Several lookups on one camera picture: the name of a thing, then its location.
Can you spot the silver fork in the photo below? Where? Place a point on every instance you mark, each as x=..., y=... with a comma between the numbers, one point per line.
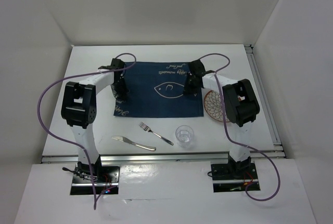
x=149, y=130

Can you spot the blue fish placemat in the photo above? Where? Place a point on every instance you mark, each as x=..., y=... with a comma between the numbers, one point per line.
x=156, y=91

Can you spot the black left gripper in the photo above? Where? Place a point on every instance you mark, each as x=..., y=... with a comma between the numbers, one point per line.
x=118, y=94

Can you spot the silver table knife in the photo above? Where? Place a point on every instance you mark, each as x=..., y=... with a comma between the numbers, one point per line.
x=128, y=141

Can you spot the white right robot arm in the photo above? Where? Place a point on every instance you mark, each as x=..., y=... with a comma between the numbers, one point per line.
x=239, y=104

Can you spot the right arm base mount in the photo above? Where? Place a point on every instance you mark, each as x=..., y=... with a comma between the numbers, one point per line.
x=224, y=181

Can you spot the front aluminium rail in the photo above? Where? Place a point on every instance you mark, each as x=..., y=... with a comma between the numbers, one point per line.
x=142, y=158

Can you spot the clear drinking glass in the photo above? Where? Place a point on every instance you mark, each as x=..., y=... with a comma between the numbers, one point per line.
x=184, y=135

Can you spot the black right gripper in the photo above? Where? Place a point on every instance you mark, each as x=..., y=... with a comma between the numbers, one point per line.
x=188, y=90

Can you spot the patterned ceramic plate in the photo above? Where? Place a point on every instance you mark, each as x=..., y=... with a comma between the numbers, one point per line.
x=212, y=105

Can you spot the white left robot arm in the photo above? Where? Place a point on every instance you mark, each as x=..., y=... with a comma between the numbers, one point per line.
x=79, y=109

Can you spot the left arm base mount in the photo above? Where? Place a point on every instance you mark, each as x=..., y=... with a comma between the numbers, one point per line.
x=107, y=182

